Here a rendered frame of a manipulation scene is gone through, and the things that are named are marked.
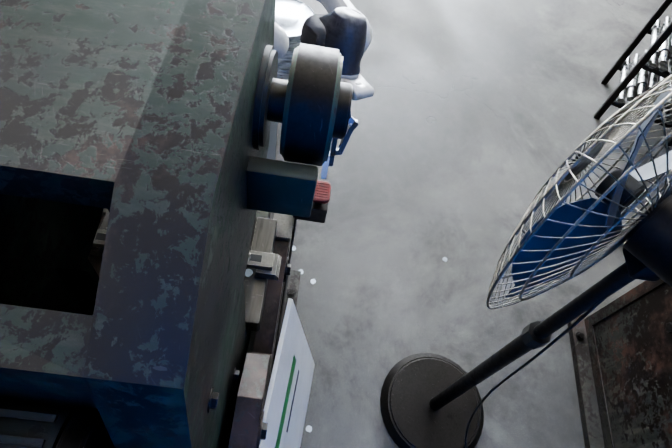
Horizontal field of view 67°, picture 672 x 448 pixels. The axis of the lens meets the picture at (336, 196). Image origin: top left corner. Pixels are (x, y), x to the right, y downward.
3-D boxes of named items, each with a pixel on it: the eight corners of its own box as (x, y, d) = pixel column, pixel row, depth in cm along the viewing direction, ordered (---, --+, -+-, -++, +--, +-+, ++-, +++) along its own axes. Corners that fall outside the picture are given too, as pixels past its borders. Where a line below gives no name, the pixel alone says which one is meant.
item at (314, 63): (265, 110, 96) (268, 11, 78) (325, 120, 97) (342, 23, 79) (244, 209, 84) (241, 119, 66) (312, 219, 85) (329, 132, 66)
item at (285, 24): (242, 15, 239) (242, 14, 239) (282, -10, 254) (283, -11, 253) (288, 46, 232) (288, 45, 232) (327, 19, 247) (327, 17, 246)
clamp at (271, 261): (217, 250, 133) (215, 231, 125) (281, 259, 134) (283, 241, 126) (212, 271, 130) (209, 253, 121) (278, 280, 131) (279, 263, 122)
